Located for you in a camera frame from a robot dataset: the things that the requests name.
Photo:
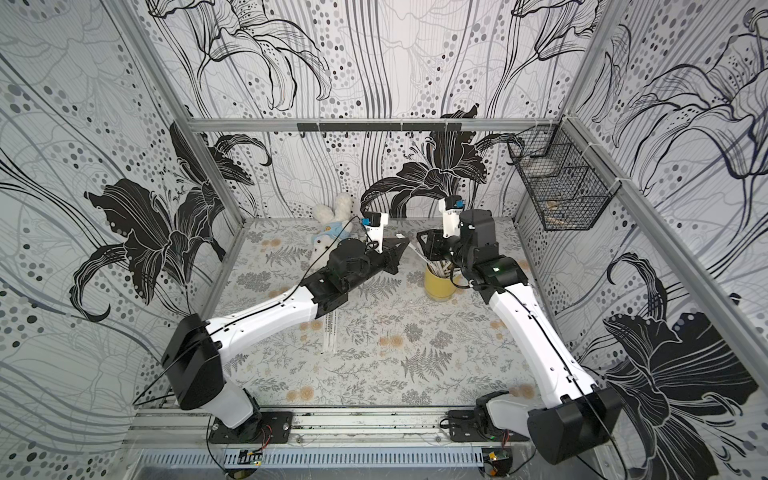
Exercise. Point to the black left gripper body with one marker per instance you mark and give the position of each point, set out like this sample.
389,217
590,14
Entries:
384,259

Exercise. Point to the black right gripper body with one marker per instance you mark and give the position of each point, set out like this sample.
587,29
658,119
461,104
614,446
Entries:
444,244

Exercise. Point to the yellow plastic cup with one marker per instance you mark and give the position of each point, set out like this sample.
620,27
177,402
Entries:
438,289

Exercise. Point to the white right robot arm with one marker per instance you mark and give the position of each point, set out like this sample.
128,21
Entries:
576,415

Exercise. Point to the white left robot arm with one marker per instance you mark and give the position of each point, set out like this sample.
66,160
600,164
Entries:
194,358

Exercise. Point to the white teddy bear blue shirt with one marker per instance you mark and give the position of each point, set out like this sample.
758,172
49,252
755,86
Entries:
335,224

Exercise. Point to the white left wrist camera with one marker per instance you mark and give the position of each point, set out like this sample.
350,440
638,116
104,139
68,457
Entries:
374,224

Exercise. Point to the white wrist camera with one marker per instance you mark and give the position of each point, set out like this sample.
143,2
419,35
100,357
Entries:
374,224
451,207

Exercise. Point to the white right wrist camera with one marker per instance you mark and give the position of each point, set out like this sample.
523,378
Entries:
451,207

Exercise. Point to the black wire basket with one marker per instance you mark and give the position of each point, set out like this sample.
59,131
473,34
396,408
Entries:
565,190

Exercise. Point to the black hook rail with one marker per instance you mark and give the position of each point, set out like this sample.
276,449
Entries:
379,126

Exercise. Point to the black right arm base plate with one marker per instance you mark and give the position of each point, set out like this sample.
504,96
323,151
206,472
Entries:
465,426

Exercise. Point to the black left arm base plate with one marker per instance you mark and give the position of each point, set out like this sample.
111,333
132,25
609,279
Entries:
272,427

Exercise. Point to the grey slotted cable duct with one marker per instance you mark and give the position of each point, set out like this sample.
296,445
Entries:
296,458

